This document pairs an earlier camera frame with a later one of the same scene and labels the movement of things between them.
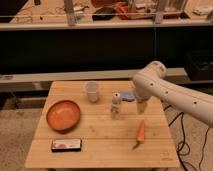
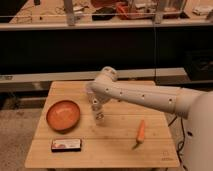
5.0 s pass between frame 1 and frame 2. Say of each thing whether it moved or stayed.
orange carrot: stayed
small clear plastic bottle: moved
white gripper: moved
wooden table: stayed
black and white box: stayed
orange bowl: stayed
